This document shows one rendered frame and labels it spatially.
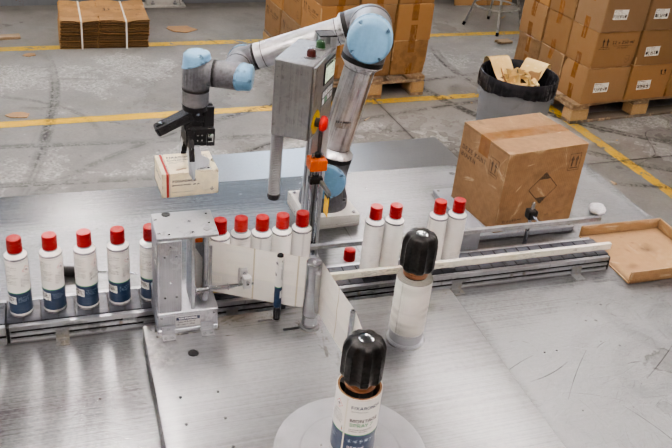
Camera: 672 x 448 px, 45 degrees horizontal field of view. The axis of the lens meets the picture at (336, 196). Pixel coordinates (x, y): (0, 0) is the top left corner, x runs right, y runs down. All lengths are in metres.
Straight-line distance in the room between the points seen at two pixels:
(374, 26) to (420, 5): 3.51
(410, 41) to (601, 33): 1.24
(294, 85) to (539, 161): 0.91
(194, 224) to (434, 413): 0.67
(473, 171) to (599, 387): 0.82
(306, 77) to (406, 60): 3.87
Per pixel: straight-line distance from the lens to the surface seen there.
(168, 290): 1.88
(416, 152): 3.01
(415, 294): 1.87
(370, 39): 2.12
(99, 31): 6.28
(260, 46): 2.33
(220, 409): 1.77
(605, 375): 2.14
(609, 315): 2.35
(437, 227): 2.18
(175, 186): 2.34
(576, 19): 5.76
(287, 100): 1.91
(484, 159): 2.52
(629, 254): 2.65
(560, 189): 2.62
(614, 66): 5.80
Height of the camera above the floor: 2.11
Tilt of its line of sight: 29 degrees down
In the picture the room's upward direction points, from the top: 6 degrees clockwise
